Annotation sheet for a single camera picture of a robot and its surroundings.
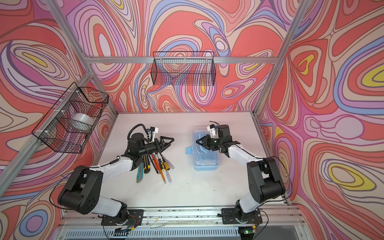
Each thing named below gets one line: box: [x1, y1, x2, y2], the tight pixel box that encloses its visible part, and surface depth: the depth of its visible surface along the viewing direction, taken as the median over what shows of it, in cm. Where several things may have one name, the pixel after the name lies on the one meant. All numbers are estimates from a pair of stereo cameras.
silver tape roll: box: [71, 113, 94, 126], surface depth 75 cm
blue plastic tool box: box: [186, 129, 220, 171], surface depth 86 cm
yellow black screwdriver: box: [156, 154, 166, 171], surface depth 91 cm
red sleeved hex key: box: [151, 154, 160, 174], surface depth 93 cm
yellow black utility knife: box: [143, 154, 151, 174], surface depth 91 cm
